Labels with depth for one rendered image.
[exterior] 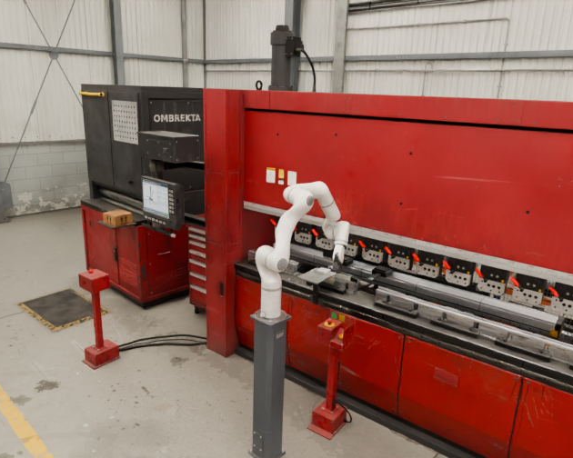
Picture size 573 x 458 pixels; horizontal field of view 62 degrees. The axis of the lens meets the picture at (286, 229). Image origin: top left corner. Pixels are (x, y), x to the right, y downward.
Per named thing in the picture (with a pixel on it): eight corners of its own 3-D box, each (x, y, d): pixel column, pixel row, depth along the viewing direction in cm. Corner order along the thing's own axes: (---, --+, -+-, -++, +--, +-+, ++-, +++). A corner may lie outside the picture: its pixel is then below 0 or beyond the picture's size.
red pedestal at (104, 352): (81, 361, 409) (72, 272, 385) (107, 350, 428) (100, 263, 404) (94, 370, 397) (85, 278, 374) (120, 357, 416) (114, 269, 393)
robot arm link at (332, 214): (307, 208, 292) (326, 243, 308) (330, 205, 283) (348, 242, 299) (313, 198, 297) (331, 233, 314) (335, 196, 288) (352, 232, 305)
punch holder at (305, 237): (294, 241, 371) (295, 220, 367) (300, 238, 378) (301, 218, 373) (309, 244, 363) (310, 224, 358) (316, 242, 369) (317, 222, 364)
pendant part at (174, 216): (143, 219, 392) (140, 176, 382) (155, 216, 401) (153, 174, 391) (175, 230, 364) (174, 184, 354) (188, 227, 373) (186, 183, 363)
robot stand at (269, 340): (266, 467, 301) (270, 325, 273) (247, 453, 312) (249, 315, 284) (286, 453, 313) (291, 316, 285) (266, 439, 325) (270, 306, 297)
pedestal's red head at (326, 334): (316, 341, 325) (317, 317, 320) (328, 333, 337) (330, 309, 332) (341, 351, 313) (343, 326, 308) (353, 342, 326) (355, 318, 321)
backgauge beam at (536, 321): (272, 254, 427) (272, 243, 424) (281, 251, 438) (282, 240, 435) (557, 340, 293) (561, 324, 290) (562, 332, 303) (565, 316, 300)
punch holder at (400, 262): (387, 265, 325) (389, 243, 320) (393, 262, 331) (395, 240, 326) (407, 271, 316) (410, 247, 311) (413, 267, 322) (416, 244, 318)
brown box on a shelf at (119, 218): (96, 223, 470) (95, 210, 466) (121, 218, 488) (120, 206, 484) (111, 229, 450) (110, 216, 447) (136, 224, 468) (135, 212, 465)
